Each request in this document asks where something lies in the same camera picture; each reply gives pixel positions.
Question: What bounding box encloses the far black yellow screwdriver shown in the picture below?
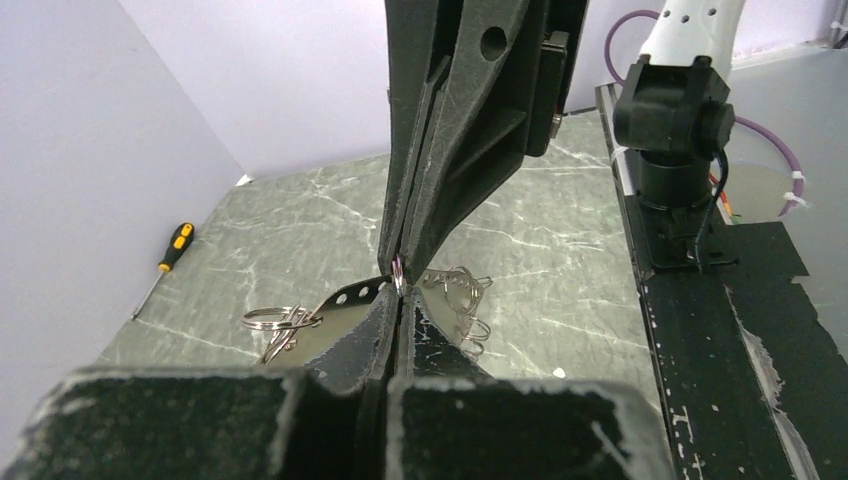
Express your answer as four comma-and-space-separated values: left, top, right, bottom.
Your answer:
129, 222, 196, 322

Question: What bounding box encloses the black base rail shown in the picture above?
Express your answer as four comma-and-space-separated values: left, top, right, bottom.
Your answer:
596, 84, 847, 479

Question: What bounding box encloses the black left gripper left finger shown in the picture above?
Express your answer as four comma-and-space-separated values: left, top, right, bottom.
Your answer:
3, 286, 400, 479

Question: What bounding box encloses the metal keyring plate with rings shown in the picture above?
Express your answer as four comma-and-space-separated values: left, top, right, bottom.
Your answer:
241, 266, 493, 366

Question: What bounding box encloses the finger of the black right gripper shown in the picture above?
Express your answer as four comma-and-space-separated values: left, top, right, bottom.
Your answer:
377, 1, 462, 273
400, 0, 588, 282

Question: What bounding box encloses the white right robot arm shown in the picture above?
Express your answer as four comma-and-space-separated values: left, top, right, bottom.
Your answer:
377, 1, 743, 281

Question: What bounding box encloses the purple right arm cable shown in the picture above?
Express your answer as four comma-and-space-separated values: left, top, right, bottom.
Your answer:
603, 9, 807, 219

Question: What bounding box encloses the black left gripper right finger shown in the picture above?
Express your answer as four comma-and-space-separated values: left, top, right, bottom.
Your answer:
387, 288, 676, 479

